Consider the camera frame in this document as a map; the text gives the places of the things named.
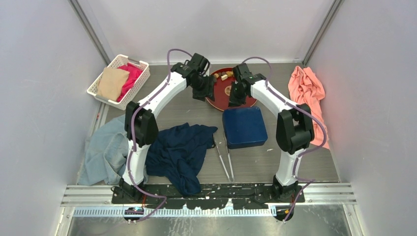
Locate salmon pink cloth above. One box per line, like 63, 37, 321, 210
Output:
288, 66, 329, 149

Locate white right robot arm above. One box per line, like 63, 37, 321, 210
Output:
229, 63, 315, 202

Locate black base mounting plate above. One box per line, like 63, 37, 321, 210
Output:
111, 183, 301, 210

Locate clear plastic metal tongs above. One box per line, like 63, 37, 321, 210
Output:
213, 134, 235, 182

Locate pink magenta cloth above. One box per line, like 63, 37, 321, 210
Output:
117, 63, 143, 102

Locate white plastic basket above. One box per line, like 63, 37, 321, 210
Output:
87, 54, 150, 110

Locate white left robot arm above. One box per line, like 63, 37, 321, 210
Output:
119, 53, 217, 203

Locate beige cloth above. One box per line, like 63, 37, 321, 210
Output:
96, 67, 129, 101

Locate blue tin lid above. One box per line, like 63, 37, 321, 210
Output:
222, 106, 268, 149

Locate red round tray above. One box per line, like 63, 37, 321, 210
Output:
205, 67, 258, 112

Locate light blue cloth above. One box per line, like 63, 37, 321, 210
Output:
78, 115, 132, 186

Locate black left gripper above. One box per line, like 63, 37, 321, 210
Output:
190, 73, 214, 102

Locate dark blue cloth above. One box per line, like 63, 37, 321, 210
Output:
145, 123, 218, 196

